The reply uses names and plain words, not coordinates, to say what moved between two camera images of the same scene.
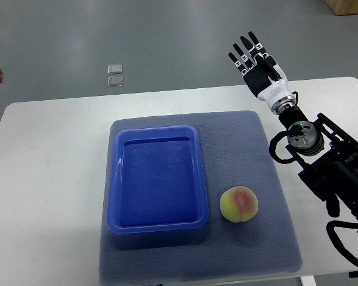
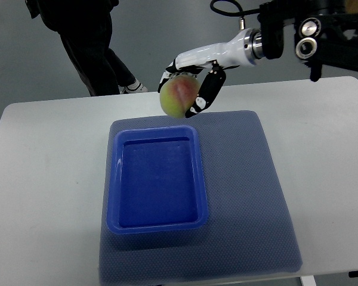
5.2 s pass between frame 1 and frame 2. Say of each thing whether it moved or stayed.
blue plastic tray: stayed
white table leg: stayed
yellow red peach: moved
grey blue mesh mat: stayed
